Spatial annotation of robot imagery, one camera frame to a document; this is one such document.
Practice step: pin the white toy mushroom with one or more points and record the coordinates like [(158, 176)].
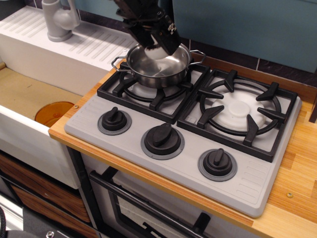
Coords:
[(155, 51)]

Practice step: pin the black burner grate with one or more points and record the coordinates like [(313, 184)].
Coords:
[(246, 115), (165, 104)]

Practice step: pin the black middle stove knob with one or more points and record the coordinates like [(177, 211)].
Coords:
[(162, 142)]

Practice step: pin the grey toy stove top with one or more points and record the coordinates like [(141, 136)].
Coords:
[(246, 192)]

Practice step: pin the upper wooden drawer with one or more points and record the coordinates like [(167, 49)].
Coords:
[(38, 183)]

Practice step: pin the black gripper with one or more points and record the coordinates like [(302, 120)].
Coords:
[(147, 23)]

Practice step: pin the black left burner grate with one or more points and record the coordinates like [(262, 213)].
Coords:
[(165, 104)]

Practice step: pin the oven door with handle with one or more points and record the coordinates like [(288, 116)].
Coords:
[(138, 217)]

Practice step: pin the black left stove knob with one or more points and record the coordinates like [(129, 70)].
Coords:
[(114, 122)]

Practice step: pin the black stove knob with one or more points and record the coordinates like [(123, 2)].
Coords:
[(162, 142), (217, 165), (114, 122)]

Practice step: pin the orange sink drain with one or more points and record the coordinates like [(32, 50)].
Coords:
[(51, 113)]

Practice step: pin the white toy sink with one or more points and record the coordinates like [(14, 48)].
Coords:
[(35, 72)]

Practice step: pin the grey toy faucet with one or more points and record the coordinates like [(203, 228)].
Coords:
[(60, 22)]

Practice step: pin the black right stove knob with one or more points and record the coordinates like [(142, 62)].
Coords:
[(217, 165)]

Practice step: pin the stainless steel pot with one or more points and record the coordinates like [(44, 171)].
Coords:
[(158, 73)]

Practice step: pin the black right burner grate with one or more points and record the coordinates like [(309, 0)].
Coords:
[(246, 115)]

